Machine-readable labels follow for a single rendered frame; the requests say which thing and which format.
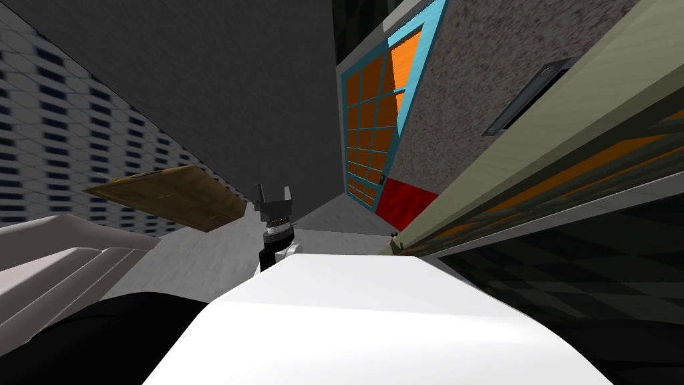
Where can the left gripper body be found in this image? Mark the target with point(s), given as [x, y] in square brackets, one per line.
[274, 209]

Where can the olive door with orange panels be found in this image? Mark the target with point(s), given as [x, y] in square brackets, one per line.
[582, 174]

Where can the red mat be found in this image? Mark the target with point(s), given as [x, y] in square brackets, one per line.
[404, 206]

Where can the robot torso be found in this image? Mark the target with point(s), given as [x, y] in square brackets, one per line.
[363, 326]

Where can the blue framed orange panel door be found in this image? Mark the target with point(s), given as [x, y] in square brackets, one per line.
[368, 139]

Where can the brown wooden board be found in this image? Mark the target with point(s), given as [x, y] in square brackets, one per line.
[176, 198]

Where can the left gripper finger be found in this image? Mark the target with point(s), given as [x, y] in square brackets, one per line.
[260, 193]
[287, 193]

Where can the white stepped furniture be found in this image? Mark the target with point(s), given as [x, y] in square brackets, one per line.
[59, 262]

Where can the dark round door knob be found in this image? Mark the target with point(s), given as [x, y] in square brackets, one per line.
[395, 243]

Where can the dark grey wall slot plate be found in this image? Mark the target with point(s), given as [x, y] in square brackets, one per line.
[526, 99]

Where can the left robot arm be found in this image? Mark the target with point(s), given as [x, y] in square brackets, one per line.
[270, 255]

